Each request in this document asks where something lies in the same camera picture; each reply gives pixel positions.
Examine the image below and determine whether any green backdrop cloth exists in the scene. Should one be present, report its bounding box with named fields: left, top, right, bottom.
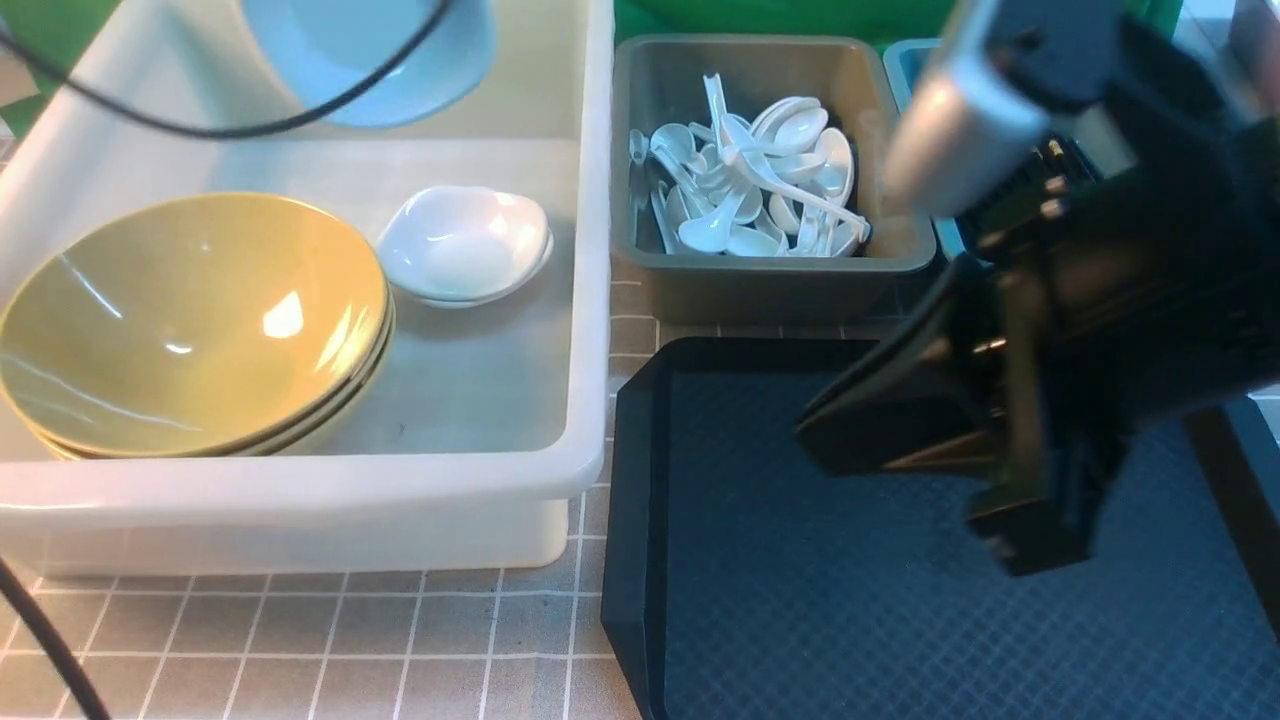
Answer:
left=0, top=0, right=1183, bottom=141

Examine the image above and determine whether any blue plastic bin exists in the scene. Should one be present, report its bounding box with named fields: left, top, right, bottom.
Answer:
left=882, top=38, right=965, bottom=261

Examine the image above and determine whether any white sauce dish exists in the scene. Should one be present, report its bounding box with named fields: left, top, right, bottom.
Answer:
left=238, top=1, right=497, bottom=128
left=372, top=186, right=556, bottom=307

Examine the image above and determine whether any yellow noodle bowl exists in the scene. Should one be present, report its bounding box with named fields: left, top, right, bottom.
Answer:
left=3, top=192, right=396, bottom=459

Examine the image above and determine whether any pile of white spoons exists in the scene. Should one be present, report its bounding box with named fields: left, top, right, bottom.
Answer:
left=626, top=76, right=873, bottom=258

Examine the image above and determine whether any grey checked tablecloth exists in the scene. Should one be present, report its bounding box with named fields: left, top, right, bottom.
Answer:
left=0, top=129, right=1280, bottom=720

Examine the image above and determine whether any bundle of black chopsticks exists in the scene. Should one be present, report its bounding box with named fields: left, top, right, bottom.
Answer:
left=1030, top=135, right=1103, bottom=184

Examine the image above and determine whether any grey plastic bin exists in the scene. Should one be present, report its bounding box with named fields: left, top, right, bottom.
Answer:
left=611, top=35, right=938, bottom=325

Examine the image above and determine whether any yellow bowl in tub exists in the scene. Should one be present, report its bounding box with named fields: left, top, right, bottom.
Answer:
left=3, top=292, right=397, bottom=459

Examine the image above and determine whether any black cable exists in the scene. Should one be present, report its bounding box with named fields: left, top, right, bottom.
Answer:
left=0, top=0, right=456, bottom=720

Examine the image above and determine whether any white sauce dish in tub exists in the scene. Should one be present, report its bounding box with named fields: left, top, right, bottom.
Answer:
left=372, top=186, right=556, bottom=307

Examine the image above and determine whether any large white plastic tub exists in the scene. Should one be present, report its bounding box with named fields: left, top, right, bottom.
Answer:
left=3, top=1, right=614, bottom=577

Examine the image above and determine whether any black serving tray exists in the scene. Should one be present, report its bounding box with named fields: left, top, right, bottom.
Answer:
left=602, top=337, right=1279, bottom=719

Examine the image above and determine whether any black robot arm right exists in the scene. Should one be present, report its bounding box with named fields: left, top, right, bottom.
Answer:
left=796, top=1, right=1277, bottom=577

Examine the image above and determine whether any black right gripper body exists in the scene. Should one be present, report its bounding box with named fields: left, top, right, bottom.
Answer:
left=796, top=140, right=1277, bottom=577

